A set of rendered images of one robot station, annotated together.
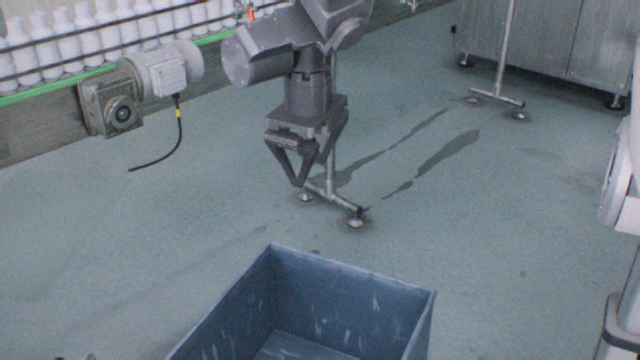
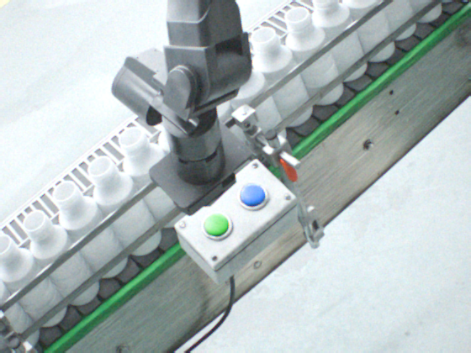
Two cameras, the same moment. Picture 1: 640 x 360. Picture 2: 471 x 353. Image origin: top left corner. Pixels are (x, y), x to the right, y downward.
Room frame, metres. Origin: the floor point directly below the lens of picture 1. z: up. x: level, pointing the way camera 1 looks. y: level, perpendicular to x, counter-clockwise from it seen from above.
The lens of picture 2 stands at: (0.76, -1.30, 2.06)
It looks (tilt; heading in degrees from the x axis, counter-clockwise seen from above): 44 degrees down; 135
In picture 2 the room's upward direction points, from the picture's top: 25 degrees counter-clockwise
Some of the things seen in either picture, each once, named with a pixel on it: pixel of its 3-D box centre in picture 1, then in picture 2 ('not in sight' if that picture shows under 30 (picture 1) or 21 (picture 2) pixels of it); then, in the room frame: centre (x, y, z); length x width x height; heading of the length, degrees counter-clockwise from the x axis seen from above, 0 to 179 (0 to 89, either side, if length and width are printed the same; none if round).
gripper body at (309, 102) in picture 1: (307, 92); not in sight; (0.69, 0.02, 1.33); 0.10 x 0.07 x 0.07; 154
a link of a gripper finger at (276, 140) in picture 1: (301, 150); not in sight; (0.67, 0.03, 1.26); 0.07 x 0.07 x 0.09; 64
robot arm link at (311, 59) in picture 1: (302, 44); not in sight; (0.68, 0.02, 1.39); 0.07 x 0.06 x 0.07; 129
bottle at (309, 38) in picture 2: not in sight; (311, 55); (0.06, -0.35, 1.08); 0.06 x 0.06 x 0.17
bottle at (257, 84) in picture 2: not in sight; (251, 102); (0.01, -0.45, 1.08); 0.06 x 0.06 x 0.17
